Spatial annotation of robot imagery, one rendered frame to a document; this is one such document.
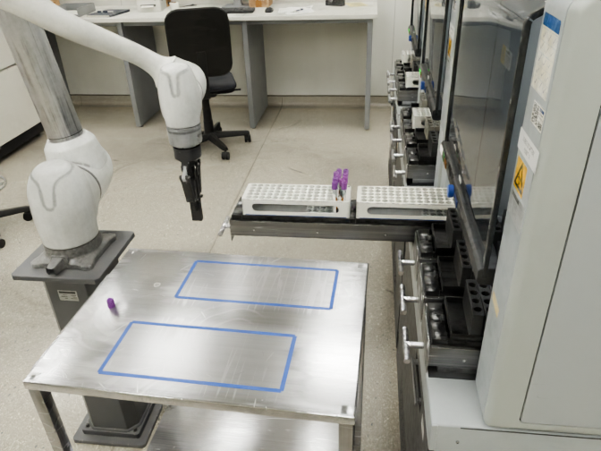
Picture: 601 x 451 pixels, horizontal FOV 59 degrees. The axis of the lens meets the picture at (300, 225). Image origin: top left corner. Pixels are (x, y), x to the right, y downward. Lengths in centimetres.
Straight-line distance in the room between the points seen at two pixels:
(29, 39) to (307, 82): 363
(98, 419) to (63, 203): 82
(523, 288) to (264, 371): 46
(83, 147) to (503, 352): 126
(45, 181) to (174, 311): 57
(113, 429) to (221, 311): 99
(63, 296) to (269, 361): 83
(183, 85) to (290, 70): 365
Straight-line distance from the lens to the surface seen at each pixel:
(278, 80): 505
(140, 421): 202
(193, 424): 165
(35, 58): 165
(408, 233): 145
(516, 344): 91
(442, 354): 108
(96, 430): 206
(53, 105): 167
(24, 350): 255
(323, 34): 491
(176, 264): 130
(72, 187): 153
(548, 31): 77
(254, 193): 148
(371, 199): 144
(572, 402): 103
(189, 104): 141
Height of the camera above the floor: 153
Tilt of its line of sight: 30 degrees down
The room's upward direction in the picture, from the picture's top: 2 degrees counter-clockwise
